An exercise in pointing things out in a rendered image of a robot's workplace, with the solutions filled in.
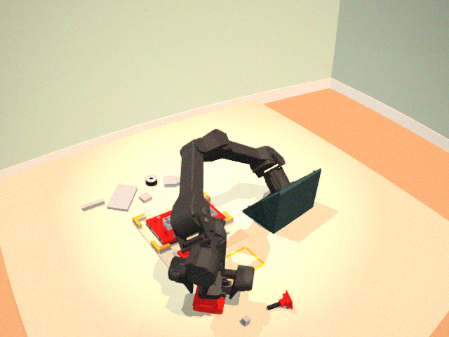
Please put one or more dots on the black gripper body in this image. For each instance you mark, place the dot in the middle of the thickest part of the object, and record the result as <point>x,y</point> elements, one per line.
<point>243,276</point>

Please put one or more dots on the small black tyre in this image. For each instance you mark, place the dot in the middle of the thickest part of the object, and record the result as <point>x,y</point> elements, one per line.
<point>151,180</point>

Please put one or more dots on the small pale pink block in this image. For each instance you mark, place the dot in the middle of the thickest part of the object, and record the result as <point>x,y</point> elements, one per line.
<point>145,197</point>

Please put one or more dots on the pale pink flat rectangular slab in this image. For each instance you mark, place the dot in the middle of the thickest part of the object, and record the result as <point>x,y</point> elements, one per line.
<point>122,197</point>

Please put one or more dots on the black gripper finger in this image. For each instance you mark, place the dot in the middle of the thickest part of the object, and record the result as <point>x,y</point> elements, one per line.
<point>188,285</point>
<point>233,290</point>

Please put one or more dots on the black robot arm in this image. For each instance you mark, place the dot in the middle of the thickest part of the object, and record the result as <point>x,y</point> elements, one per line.
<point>191,212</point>

